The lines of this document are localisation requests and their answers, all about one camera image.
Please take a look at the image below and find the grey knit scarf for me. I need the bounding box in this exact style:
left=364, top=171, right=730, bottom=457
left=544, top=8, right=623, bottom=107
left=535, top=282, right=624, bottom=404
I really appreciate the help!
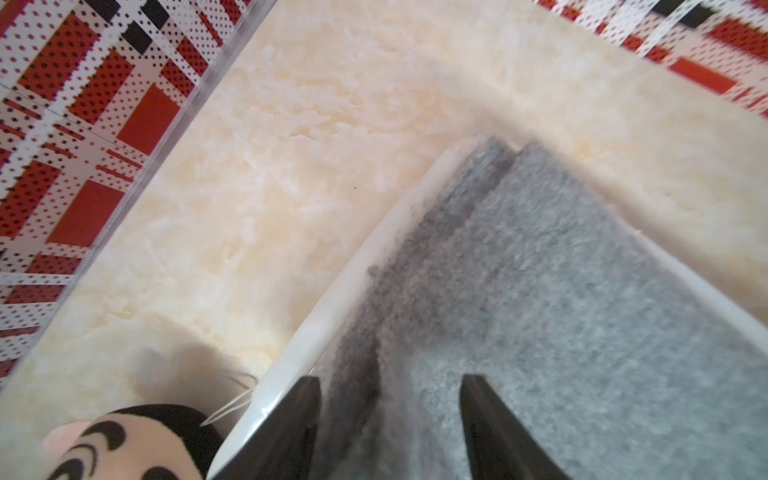
left=311, top=138, right=767, bottom=479

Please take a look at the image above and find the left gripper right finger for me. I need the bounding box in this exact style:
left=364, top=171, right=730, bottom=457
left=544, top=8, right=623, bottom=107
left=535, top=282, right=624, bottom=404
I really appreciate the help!
left=459, top=374, right=567, bottom=480

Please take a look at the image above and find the plush doll toy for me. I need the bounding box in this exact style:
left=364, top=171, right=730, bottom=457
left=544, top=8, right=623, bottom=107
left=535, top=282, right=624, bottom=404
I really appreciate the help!
left=43, top=404, right=223, bottom=479

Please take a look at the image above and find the white plastic basket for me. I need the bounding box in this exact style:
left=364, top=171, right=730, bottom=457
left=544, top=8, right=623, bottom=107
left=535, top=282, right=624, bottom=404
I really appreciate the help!
left=209, top=140, right=767, bottom=479

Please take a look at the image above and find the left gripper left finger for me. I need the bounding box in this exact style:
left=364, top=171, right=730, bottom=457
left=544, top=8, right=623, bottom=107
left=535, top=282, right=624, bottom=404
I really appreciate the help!
left=213, top=376, right=322, bottom=480

